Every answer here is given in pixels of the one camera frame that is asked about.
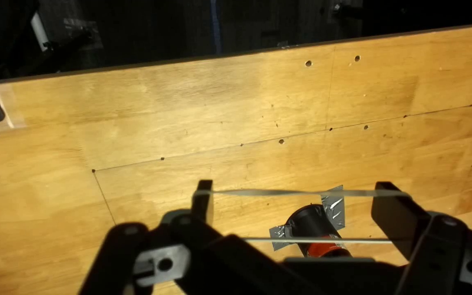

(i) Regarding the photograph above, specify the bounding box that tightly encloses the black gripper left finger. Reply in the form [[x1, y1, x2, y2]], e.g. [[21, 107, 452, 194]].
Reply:
[[192, 180, 213, 222]]

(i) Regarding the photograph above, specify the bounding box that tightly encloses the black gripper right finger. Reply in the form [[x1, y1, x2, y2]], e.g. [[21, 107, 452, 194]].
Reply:
[[370, 181, 431, 258]]

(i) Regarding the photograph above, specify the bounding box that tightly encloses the black orange cup purple base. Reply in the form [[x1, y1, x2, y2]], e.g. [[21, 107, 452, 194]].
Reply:
[[287, 204, 351, 257]]

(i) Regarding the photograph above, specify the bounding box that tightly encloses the grey duct tape strip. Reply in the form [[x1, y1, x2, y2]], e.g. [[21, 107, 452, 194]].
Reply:
[[269, 198, 346, 250]]

